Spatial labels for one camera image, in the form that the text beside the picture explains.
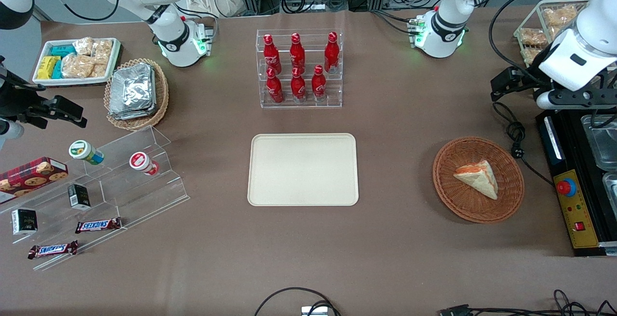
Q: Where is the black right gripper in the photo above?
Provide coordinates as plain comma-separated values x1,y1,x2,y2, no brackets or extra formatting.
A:
0,56,88,130

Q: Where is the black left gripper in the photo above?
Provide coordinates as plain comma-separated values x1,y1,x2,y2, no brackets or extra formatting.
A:
490,66,553,103

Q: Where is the triangle sandwich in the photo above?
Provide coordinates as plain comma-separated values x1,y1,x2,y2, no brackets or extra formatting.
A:
453,160,499,200

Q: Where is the white snack tray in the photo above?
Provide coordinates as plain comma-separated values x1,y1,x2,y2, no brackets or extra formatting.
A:
32,38,121,87

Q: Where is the oval brown wicker basket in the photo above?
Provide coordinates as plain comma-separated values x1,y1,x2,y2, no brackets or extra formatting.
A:
104,58,169,131

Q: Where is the round brown wicker basket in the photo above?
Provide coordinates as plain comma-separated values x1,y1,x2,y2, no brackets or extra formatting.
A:
432,136,525,224

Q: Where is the cream plastic tray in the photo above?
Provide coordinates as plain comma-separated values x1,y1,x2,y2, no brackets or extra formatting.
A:
248,133,359,207

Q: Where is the wrapped bread packet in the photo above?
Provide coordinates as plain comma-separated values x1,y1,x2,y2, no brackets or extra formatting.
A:
520,28,548,47
522,47,544,65
543,6,578,28

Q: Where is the yellow snack packet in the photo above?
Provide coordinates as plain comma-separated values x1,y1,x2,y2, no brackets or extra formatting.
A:
37,56,61,80

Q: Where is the green lid snack cup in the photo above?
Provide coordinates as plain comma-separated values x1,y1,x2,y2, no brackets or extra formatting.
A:
68,140,105,165

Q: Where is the red cookie box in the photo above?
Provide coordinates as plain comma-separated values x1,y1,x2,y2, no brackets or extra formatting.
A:
0,157,69,205

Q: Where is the silver foil pouch stack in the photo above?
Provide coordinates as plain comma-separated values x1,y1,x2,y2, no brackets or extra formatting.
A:
108,63,157,121

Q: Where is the small black box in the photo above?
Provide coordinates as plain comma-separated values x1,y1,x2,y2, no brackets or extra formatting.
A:
67,184,92,211
12,209,38,236

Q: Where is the red lid snack cup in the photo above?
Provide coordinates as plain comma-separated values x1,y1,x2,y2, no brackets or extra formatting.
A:
129,152,160,176

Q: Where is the large steel pan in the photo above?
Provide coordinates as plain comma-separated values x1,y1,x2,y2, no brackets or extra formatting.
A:
581,114,617,171

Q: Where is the clear acrylic step display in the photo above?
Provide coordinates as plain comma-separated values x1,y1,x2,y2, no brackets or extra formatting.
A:
0,126,190,271

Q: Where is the brown Snickers bar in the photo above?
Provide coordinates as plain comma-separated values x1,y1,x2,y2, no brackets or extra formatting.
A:
75,217,122,234
27,240,79,260

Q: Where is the small steel pan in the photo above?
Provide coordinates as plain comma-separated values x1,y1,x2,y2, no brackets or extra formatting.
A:
602,171,617,211

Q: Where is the black yellow control box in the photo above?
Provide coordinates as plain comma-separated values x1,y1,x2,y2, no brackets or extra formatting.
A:
536,109,617,257

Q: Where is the red cola bottle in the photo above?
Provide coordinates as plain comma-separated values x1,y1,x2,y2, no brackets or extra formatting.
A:
324,32,340,74
311,65,327,102
290,33,306,72
266,68,284,104
291,67,307,104
263,34,282,74

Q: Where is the clear acrylic bottle rack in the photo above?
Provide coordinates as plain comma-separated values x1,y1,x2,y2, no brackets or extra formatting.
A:
256,29,343,109

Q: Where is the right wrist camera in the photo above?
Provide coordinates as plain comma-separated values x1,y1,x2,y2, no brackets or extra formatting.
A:
0,118,25,151

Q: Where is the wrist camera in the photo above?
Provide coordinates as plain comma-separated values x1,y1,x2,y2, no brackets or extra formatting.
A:
0,118,25,151
537,88,617,110

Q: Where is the black power cable with plug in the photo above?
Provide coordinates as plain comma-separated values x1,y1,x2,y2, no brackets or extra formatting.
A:
492,102,555,186

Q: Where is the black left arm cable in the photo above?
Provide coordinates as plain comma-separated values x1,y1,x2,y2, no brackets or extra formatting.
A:
488,0,579,88

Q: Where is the white wire basket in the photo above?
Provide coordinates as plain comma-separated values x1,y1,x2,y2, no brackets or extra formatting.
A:
513,0,591,67

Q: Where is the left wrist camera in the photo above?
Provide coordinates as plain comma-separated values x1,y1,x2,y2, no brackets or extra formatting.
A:
537,88,617,110

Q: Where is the black connector cable bundle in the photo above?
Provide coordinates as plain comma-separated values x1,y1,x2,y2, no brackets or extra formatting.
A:
439,289,617,316

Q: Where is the black looped cable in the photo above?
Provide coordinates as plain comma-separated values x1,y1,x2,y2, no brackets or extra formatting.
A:
254,287,341,316

